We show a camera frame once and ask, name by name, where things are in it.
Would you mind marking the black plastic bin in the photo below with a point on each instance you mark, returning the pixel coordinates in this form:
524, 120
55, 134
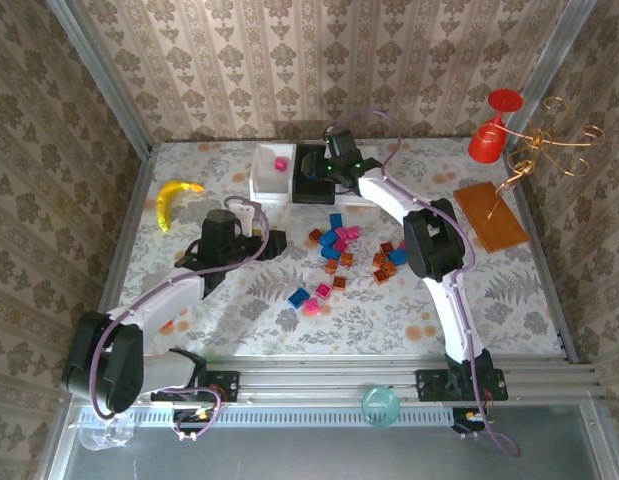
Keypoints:
314, 195

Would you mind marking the orange lego brick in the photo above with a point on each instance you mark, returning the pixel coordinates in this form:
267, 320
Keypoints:
346, 258
379, 276
332, 265
380, 260
387, 247
389, 268
315, 236
339, 282

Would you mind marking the white bin with pink legos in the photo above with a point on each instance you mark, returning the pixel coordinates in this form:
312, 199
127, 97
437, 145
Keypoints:
269, 182

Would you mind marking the blue lego brick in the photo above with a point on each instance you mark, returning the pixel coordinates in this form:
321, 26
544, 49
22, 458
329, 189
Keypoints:
335, 220
397, 256
329, 251
298, 298
330, 239

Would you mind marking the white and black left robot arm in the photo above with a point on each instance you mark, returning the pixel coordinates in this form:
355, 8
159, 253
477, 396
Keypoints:
154, 300

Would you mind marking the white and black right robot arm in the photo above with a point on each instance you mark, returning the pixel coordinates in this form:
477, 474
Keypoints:
459, 320

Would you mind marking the yellow toy banana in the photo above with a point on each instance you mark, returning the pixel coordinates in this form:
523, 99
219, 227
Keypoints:
165, 205

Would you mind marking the red plastic wine glass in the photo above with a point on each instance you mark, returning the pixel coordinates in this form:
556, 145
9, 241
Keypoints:
484, 145

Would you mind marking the orange wooden board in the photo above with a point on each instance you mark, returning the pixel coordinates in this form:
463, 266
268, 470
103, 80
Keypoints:
504, 235

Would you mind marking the teal translucent cup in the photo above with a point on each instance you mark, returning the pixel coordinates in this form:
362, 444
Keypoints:
380, 406

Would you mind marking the grey metal sheet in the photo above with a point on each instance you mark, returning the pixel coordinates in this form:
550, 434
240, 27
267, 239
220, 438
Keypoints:
314, 455

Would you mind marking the aluminium table side rail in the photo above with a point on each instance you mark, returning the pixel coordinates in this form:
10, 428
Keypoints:
120, 250
558, 300

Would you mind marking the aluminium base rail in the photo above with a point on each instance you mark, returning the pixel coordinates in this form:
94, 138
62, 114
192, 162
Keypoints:
329, 380

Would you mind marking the black controller bracket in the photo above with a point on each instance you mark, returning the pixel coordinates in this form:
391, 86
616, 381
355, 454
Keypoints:
466, 420
189, 417

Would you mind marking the aluminium frame post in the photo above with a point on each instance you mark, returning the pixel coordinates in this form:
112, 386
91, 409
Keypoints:
548, 75
103, 75

